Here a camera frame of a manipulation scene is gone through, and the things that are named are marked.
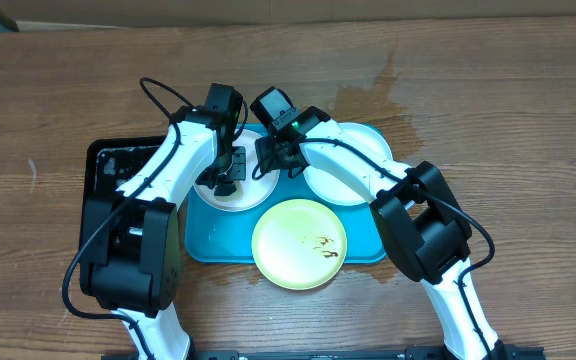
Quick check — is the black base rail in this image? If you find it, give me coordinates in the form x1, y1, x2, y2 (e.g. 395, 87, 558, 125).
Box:
100, 345, 547, 360

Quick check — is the green yellow sponge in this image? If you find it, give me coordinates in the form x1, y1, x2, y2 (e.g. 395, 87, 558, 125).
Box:
214, 181, 244, 202

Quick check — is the yellow-green plate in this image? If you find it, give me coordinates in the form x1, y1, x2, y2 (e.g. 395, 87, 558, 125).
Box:
251, 199, 348, 291

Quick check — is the white plate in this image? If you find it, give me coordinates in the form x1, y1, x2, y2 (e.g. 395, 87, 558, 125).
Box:
193, 130, 280, 212
304, 122, 393, 206

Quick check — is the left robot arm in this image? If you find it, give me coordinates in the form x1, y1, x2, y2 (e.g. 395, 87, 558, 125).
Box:
67, 83, 247, 359

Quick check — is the black plastic tray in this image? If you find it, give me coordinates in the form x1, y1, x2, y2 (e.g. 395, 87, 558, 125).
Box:
82, 135, 184, 261

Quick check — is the teal plastic tray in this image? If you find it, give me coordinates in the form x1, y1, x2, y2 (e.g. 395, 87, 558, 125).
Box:
184, 171, 385, 264

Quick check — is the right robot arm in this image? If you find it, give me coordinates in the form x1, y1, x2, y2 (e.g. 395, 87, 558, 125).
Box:
250, 87, 505, 359

